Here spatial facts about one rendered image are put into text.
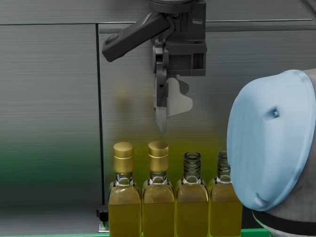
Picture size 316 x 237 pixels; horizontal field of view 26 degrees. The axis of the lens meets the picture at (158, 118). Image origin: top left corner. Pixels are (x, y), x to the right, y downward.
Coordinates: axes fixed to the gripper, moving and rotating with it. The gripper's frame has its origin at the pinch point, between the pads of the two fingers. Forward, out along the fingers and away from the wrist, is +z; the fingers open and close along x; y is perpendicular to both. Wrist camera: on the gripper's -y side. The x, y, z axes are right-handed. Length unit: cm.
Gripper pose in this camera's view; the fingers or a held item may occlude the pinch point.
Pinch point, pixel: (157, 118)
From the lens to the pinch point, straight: 112.5
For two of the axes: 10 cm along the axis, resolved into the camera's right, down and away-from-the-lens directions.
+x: -0.6, -4.2, 9.1
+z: 0.0, 9.1, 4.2
